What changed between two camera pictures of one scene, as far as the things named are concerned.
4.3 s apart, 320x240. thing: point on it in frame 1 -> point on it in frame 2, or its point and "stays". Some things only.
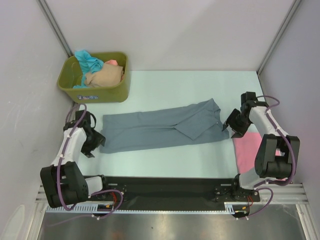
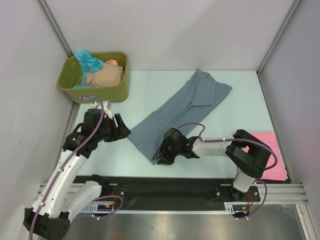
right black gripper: x=239 y=131 -> x=166 y=158
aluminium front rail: x=282 y=194 stays
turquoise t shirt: x=88 y=64 stays
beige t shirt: x=106 y=75 stays
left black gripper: x=99 y=139 -> x=123 y=131
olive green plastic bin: x=70 y=75 stays
